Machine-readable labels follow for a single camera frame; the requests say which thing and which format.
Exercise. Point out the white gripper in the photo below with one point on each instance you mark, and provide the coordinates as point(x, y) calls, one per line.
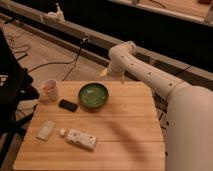
point(109, 71)

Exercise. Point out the green ceramic bowl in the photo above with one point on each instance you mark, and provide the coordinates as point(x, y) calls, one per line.
point(93, 95)

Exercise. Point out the small black rectangular device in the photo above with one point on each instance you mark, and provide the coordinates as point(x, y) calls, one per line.
point(68, 105)

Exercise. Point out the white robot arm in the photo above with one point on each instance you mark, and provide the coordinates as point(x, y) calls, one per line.
point(189, 135)

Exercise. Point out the wooden table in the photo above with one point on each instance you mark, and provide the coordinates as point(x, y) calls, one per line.
point(127, 129)

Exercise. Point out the pink white paper cup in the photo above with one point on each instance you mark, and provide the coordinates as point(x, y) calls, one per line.
point(49, 89)

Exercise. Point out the white object on ledge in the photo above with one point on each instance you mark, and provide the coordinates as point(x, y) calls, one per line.
point(58, 15)

